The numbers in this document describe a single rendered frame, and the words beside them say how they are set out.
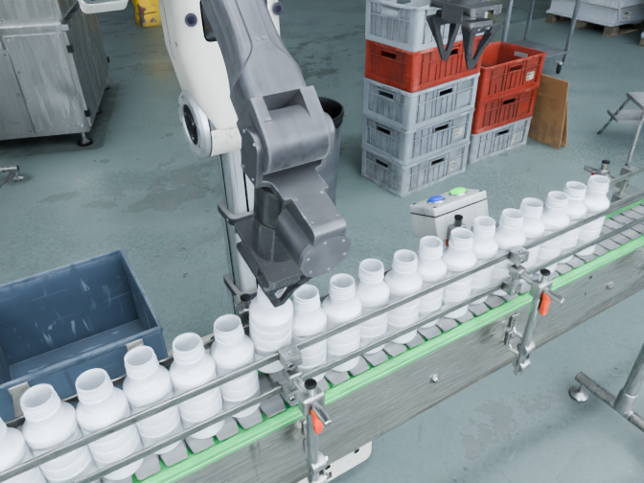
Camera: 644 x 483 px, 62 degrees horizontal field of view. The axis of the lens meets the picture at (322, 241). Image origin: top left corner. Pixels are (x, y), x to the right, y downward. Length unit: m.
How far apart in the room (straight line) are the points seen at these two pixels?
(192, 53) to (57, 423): 0.75
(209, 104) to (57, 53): 3.10
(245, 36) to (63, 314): 0.98
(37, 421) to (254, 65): 0.47
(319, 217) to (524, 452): 1.70
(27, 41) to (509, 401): 3.65
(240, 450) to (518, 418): 1.51
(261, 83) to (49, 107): 3.92
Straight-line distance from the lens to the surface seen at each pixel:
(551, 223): 1.07
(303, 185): 0.53
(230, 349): 0.74
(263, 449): 0.86
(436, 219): 1.06
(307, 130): 0.51
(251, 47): 0.53
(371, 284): 0.82
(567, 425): 2.23
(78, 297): 1.37
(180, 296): 2.67
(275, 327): 0.72
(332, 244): 0.51
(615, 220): 1.39
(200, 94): 1.21
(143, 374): 0.71
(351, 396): 0.89
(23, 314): 1.37
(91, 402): 0.71
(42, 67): 4.31
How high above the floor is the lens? 1.65
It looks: 34 degrees down
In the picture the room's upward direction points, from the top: 1 degrees counter-clockwise
